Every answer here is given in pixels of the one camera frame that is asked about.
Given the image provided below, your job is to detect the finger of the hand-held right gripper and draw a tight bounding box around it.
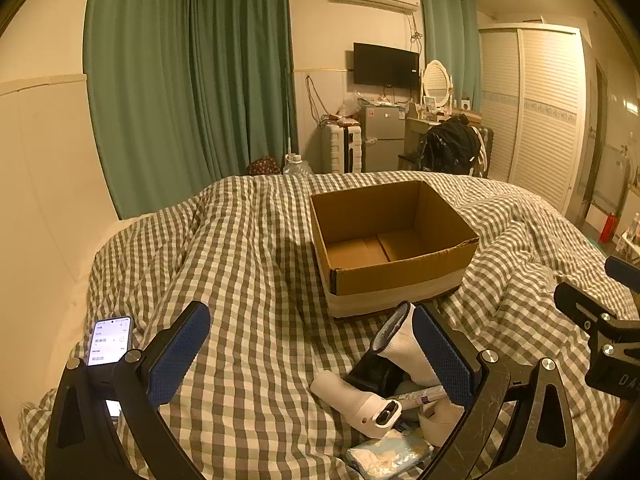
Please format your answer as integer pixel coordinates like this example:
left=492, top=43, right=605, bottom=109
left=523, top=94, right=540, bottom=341
left=604, top=256, right=640, bottom=281
left=553, top=282, right=621, bottom=334

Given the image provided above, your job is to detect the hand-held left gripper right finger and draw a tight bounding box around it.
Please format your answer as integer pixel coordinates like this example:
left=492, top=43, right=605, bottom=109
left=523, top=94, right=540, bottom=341
left=412, top=302, right=581, bottom=480

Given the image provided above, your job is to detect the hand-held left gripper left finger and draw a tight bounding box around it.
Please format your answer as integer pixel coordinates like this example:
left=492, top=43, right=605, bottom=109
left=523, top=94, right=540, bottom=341
left=45, top=301, right=211, bottom=480

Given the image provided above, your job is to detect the white sock with grey cuff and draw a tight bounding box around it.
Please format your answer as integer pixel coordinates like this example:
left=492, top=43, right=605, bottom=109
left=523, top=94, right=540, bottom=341
left=374, top=302, right=467, bottom=407

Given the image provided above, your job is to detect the white cosmetic tube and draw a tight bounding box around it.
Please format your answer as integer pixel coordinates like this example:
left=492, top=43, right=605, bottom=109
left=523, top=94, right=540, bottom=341
left=385, top=385, right=447, bottom=406

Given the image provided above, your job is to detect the plain white sock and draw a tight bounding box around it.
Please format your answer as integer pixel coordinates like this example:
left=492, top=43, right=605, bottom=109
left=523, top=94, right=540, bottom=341
left=417, top=400, right=466, bottom=447

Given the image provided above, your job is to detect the black cloth item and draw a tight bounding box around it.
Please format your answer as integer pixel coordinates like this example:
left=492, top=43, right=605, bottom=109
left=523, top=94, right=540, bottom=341
left=345, top=349, right=402, bottom=397

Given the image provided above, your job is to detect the cardboard box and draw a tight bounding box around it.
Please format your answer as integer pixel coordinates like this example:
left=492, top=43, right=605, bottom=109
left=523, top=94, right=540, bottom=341
left=309, top=180, right=481, bottom=319

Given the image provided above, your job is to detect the white cylindrical device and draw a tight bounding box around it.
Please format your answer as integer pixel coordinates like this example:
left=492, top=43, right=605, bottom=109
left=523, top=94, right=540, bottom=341
left=310, top=370, right=402, bottom=442

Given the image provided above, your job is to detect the light blue tissue pack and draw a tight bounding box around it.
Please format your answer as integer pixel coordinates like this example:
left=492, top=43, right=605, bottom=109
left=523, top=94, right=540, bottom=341
left=346, top=432, right=435, bottom=480

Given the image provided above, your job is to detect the red fire extinguisher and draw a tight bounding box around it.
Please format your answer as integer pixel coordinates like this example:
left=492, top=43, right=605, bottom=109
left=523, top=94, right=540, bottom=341
left=599, top=212, right=619, bottom=245

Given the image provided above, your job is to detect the smartphone with lit screen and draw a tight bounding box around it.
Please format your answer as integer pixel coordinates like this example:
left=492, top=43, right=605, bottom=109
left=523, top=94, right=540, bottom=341
left=86, top=315, right=135, bottom=367

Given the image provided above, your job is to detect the grey white checked blanket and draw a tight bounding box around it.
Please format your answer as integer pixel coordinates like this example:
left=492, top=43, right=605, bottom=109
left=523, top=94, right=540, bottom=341
left=19, top=170, right=636, bottom=480

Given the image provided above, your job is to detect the white louvered wardrobe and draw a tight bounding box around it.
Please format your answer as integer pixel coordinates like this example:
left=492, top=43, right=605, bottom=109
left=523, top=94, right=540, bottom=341
left=478, top=24, right=587, bottom=217

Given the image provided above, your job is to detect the black backpack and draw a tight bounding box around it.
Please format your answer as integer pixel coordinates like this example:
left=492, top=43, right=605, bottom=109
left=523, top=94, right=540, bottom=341
left=421, top=114, right=484, bottom=177

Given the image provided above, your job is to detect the dark patterned bag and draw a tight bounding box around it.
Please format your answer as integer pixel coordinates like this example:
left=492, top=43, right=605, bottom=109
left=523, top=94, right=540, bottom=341
left=248, top=156, right=281, bottom=177

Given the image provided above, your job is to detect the clear water jug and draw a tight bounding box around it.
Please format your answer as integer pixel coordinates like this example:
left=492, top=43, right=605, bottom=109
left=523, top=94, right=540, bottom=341
left=283, top=152, right=315, bottom=177

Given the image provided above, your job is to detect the small grey fridge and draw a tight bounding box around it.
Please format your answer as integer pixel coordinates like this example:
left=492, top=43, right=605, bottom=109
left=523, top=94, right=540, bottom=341
left=358, top=104, right=406, bottom=174

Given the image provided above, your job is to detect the white dressing table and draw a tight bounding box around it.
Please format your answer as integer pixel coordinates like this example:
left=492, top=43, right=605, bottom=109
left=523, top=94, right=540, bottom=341
left=405, top=108, right=482, bottom=157

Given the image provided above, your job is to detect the white suitcase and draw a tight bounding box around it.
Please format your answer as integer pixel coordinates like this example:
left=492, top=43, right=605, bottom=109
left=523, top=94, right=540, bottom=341
left=321, top=122, right=364, bottom=175

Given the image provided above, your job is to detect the oval white vanity mirror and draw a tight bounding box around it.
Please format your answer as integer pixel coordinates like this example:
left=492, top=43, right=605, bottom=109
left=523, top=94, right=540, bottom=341
left=421, top=59, right=454, bottom=109

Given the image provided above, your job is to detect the wide green curtain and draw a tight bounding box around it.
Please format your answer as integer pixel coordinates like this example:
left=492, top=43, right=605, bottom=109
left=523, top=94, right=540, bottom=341
left=84, top=0, right=297, bottom=220

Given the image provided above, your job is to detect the narrow green curtain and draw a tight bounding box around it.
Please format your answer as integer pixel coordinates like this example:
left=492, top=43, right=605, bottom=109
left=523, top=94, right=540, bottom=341
left=418, top=0, right=484, bottom=112

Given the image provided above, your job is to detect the black wall television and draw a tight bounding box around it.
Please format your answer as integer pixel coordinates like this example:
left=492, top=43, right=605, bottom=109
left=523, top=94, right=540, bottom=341
left=352, top=42, right=420, bottom=90

